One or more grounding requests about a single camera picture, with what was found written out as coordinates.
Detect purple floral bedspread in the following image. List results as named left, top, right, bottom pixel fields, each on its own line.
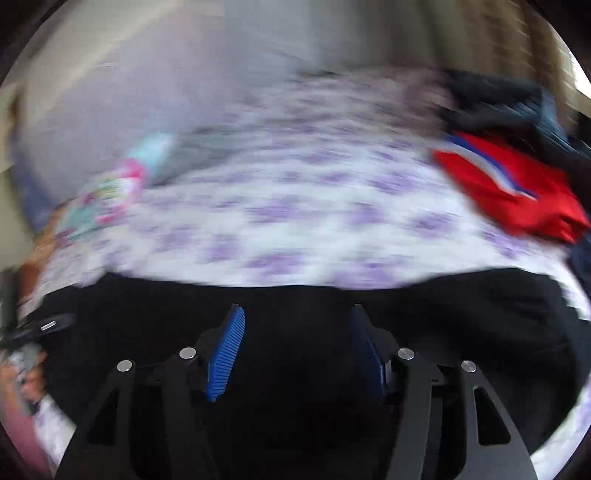
left=30, top=67, right=590, bottom=479

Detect red white blue garment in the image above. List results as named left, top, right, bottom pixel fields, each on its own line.
left=432, top=133, right=590, bottom=244

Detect grey folded garment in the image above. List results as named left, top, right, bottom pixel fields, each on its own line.
left=148, top=125, right=246, bottom=185

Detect folded colourful floral quilt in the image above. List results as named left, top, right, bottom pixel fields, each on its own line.
left=55, top=133, right=175, bottom=245

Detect black pants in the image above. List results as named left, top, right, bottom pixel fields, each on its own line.
left=33, top=269, right=590, bottom=479

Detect dark clothes pile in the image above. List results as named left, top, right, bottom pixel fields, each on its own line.
left=440, top=70, right=590, bottom=191

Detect person's left hand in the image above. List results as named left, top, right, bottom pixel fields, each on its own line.
left=1, top=350, right=47, bottom=416

